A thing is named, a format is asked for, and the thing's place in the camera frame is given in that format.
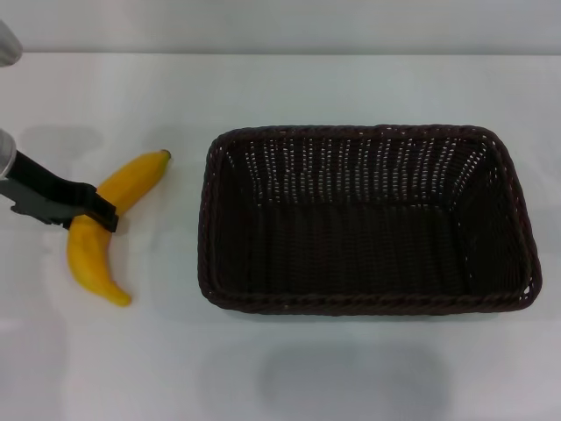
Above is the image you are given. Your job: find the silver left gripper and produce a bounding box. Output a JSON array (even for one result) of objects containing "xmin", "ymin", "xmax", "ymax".
[{"xmin": 0, "ymin": 128, "xmax": 120, "ymax": 233}]

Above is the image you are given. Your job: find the yellow banana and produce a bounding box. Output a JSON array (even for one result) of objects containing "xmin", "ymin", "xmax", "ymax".
[{"xmin": 65, "ymin": 149, "xmax": 173, "ymax": 308}]

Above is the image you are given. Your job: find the dark brown woven basket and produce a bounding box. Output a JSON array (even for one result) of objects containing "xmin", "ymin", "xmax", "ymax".
[{"xmin": 196, "ymin": 124, "xmax": 543, "ymax": 317}]

